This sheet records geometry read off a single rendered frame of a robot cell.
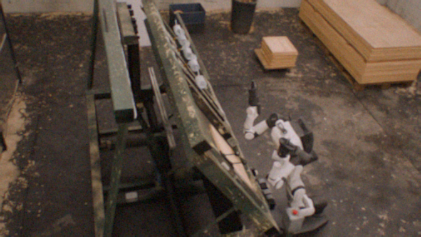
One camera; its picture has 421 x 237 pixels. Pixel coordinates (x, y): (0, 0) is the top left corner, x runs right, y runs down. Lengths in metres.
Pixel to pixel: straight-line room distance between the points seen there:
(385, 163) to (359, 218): 1.06
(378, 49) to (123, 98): 4.87
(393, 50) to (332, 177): 2.41
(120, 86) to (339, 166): 3.59
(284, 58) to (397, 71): 1.77
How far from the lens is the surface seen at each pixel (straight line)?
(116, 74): 2.25
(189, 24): 7.34
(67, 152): 5.03
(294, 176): 3.61
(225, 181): 2.57
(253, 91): 3.25
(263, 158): 4.97
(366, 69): 6.48
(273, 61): 6.40
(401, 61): 6.84
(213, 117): 3.41
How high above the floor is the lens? 3.43
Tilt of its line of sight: 39 degrees down
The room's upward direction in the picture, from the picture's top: 6 degrees clockwise
